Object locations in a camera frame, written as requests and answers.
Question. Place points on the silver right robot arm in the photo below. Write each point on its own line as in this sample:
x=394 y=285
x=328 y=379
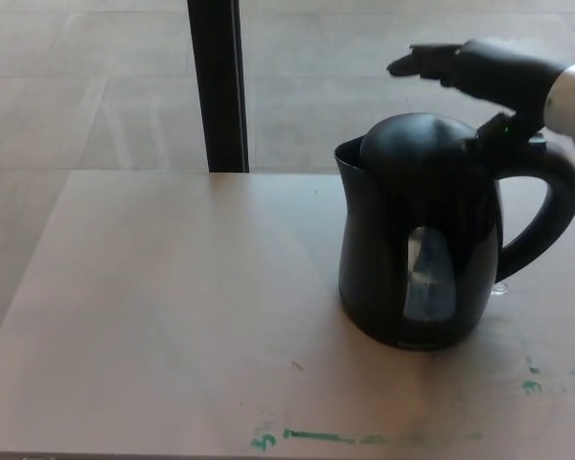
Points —
x=572 y=103

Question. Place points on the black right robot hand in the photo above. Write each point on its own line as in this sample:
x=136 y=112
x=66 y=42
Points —
x=498 y=76

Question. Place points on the black electric kettle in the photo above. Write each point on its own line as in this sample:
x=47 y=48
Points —
x=378 y=225

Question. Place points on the black vertical post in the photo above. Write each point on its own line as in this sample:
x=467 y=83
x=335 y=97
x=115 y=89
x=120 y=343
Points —
x=218 y=86

